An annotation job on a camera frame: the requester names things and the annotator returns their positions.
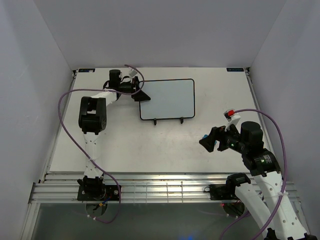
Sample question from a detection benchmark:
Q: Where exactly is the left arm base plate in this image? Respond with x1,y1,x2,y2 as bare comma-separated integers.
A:
76,184,120,202

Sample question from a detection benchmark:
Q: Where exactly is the aluminium rail frame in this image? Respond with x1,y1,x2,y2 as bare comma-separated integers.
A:
19,67,313,240

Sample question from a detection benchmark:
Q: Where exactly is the black corner label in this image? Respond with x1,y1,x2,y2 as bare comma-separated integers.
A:
226,67,244,72
78,68,96,73

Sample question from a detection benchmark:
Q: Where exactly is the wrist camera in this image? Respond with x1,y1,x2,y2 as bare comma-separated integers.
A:
223,109,241,132
128,69,138,78

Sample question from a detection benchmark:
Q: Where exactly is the small black-framed whiteboard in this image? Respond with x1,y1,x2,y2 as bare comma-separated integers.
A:
139,78,196,121

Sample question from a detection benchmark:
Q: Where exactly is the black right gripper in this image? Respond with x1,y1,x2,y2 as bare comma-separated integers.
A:
198,121,248,154

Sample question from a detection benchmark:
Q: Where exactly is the metal wire board stand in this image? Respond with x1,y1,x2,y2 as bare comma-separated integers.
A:
152,117,185,126

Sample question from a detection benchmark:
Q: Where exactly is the right black corner label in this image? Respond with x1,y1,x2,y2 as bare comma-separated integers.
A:
226,67,244,72

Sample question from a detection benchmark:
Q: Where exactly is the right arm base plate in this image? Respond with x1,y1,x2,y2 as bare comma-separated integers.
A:
203,184,239,200

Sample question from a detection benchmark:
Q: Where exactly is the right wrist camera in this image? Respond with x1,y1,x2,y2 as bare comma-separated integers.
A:
223,109,241,132

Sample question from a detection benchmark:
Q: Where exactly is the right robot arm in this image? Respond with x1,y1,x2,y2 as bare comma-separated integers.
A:
199,121,316,240

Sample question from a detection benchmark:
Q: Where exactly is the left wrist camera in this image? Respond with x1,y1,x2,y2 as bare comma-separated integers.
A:
128,69,138,78

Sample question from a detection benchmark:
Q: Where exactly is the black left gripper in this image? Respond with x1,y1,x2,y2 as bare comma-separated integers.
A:
118,76,151,102

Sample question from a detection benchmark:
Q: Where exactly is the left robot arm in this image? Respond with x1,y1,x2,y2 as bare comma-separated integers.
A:
78,68,151,200

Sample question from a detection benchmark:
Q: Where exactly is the left black corner label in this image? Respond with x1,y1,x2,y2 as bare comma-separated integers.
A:
78,68,96,73

